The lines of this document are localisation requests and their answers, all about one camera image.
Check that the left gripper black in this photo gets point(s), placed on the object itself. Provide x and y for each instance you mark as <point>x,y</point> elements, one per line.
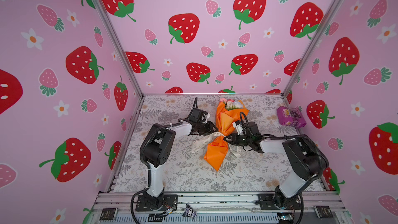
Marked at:
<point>209,128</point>

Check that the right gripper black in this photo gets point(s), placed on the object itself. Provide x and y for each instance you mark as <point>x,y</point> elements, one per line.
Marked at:
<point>233,139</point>

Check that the clear ribbon strip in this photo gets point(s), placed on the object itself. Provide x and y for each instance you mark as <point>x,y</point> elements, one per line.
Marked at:
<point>200,143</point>

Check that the orange wrapping paper sheet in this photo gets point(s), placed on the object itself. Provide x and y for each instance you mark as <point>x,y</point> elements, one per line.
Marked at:
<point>218,149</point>

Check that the white blue fake rose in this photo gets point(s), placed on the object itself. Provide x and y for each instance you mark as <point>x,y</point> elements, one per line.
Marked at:
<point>237,105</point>

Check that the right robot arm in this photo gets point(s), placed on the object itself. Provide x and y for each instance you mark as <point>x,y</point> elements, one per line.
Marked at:
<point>307,161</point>

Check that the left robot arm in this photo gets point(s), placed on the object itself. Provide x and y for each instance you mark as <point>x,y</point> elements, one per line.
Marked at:
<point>156,149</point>

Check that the purple snack bag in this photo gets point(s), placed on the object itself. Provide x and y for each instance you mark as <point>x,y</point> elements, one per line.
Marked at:
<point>291,117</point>

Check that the small black box right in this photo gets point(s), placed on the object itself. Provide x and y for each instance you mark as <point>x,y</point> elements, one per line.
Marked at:
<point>323,212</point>

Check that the small black box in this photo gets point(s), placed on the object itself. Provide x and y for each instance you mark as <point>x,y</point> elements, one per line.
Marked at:
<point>323,212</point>
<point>108,214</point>

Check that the small black box left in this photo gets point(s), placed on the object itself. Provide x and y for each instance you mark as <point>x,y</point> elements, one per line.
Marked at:
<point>108,214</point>

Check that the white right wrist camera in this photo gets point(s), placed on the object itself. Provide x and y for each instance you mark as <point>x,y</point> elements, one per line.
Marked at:
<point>239,127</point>

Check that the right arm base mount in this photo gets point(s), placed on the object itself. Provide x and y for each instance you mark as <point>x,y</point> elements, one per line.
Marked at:
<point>277,201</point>

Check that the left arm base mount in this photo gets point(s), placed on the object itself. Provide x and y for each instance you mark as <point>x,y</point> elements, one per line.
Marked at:
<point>148,203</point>

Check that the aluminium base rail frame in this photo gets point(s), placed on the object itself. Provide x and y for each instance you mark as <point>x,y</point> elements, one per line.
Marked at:
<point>224,208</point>

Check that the aluminium corner post left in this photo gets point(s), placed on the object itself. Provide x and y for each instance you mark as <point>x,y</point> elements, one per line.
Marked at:
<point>103,14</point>

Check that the aluminium corner post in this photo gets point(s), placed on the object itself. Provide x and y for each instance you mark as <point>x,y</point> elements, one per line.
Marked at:
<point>328,16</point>
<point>103,14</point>

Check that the aluminium corner post right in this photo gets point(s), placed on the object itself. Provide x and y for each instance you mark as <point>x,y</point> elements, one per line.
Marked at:
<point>328,16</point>

